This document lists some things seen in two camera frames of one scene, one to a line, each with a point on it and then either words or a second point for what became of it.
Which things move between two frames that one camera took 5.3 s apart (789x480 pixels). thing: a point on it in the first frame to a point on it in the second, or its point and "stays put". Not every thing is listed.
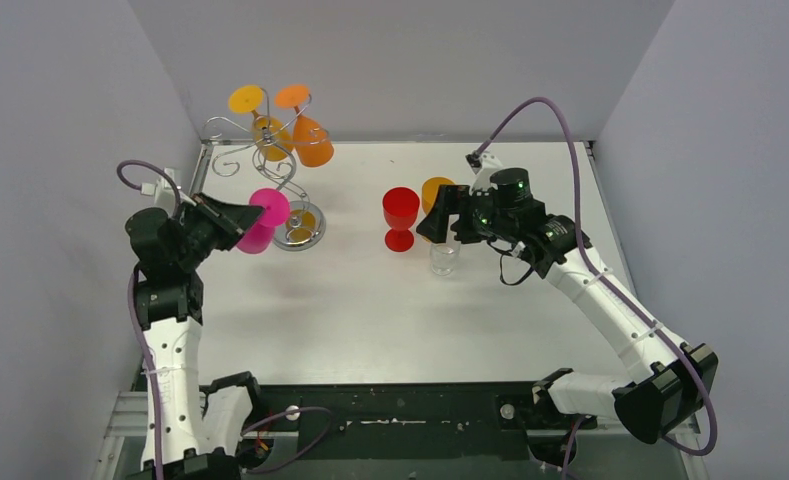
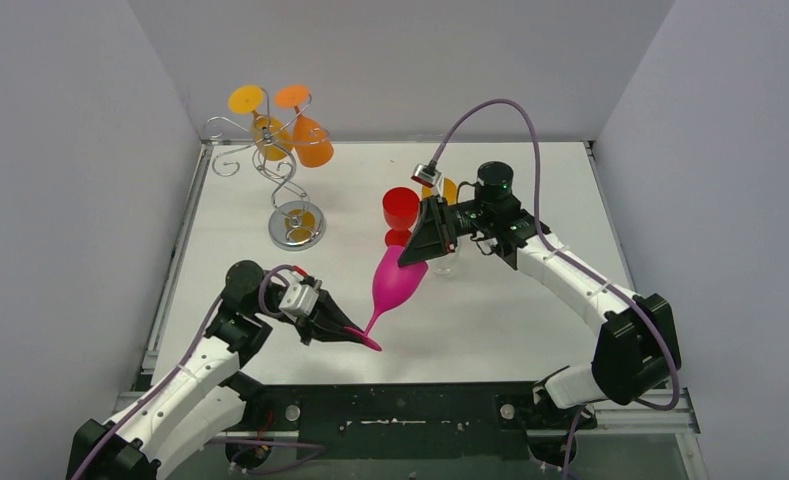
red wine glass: (401, 206) stays put
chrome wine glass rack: (275, 144) stays put
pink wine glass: (259, 235) to (393, 282)
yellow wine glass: (273, 137) stays put
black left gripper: (216, 220) to (316, 318)
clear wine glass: (442, 257) stays put
